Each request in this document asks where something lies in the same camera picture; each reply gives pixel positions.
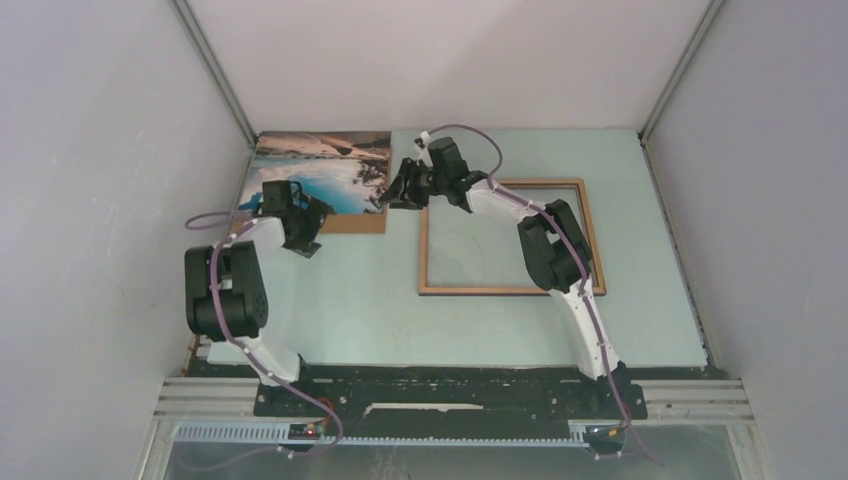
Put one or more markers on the corner aluminium profile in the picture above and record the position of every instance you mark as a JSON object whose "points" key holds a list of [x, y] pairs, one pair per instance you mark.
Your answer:
{"points": [[702, 29], [191, 24]]}

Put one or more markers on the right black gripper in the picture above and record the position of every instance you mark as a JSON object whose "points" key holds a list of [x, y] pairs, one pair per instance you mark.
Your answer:
{"points": [[410, 198]]}

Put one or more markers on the left corner aluminium profile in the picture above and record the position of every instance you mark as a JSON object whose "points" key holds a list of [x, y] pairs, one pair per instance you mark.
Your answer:
{"points": [[191, 24]]}

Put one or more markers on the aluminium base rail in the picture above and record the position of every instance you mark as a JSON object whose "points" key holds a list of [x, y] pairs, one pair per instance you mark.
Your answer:
{"points": [[218, 405]]}

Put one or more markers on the landscape photo print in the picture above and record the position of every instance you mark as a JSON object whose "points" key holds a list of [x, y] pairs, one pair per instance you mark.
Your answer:
{"points": [[285, 143]]}

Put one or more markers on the wooden picture frame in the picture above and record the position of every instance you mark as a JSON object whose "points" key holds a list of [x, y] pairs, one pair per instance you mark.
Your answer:
{"points": [[490, 290]]}

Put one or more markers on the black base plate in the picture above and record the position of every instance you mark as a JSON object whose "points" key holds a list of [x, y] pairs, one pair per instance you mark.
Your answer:
{"points": [[451, 403]]}

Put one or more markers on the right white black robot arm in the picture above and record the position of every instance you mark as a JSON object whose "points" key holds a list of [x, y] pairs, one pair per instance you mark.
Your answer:
{"points": [[556, 254]]}

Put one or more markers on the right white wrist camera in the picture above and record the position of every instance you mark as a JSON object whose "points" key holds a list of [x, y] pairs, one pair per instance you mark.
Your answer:
{"points": [[421, 144]]}

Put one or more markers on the right corner aluminium profile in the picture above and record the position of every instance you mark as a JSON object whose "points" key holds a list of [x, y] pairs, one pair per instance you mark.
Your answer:
{"points": [[702, 29]]}

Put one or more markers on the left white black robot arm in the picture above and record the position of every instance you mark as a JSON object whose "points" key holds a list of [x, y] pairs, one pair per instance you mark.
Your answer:
{"points": [[225, 295]]}

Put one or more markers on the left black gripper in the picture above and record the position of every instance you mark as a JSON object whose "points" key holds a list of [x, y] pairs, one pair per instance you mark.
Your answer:
{"points": [[314, 213]]}

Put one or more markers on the brown cardboard backing board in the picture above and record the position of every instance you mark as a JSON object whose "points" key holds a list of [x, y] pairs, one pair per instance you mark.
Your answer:
{"points": [[358, 224]]}

